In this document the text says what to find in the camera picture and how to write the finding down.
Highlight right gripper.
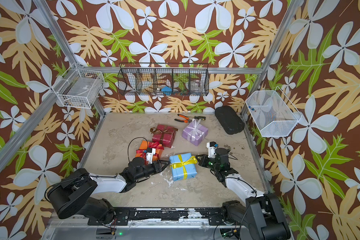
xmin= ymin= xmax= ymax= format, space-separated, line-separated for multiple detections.
xmin=195 ymin=154 xmax=221 ymax=173

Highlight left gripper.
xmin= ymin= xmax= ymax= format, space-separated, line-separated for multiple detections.
xmin=134 ymin=159 xmax=171 ymax=182

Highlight yellow ribbon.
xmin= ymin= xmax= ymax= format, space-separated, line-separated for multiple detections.
xmin=170 ymin=155 xmax=199 ymax=180

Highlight blue gift box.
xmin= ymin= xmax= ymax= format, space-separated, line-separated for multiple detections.
xmin=169 ymin=152 xmax=198 ymax=182

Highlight orange gift box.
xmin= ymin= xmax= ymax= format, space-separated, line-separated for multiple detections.
xmin=134 ymin=140 xmax=165 ymax=163

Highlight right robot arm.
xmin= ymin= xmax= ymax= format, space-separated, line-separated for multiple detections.
xmin=196 ymin=142 xmax=291 ymax=240

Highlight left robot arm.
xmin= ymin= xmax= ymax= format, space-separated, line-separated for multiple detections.
xmin=46 ymin=157 xmax=171 ymax=225

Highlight white ribbon bow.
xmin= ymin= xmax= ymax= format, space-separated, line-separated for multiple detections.
xmin=184 ymin=120 xmax=208 ymax=142

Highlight lilac gift box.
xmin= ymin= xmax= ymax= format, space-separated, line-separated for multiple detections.
xmin=182 ymin=120 xmax=209 ymax=146

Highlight magenta gift box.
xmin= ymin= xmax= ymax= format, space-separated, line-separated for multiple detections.
xmin=151 ymin=124 xmax=178 ymax=149

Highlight black oval case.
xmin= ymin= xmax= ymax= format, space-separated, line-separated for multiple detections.
xmin=215 ymin=106 xmax=245 ymax=135

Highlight blue item in basket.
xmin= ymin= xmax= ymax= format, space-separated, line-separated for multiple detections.
xmin=161 ymin=86 xmax=173 ymax=96

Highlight white mesh basket right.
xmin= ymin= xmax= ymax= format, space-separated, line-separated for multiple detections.
xmin=246 ymin=87 xmax=303 ymax=138

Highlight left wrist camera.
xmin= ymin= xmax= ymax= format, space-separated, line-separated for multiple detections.
xmin=145 ymin=148 xmax=160 ymax=165

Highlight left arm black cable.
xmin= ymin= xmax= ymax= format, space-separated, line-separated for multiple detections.
xmin=127 ymin=137 xmax=149 ymax=164

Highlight orange handled pliers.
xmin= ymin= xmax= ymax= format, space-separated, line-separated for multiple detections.
xmin=175 ymin=114 xmax=206 ymax=123

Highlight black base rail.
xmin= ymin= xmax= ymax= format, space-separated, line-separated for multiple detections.
xmin=88 ymin=202 xmax=247 ymax=227

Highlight black wire basket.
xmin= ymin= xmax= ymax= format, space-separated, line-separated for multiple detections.
xmin=116 ymin=63 xmax=210 ymax=96

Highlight white wire basket left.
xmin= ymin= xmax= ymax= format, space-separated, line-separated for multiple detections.
xmin=55 ymin=69 xmax=105 ymax=109

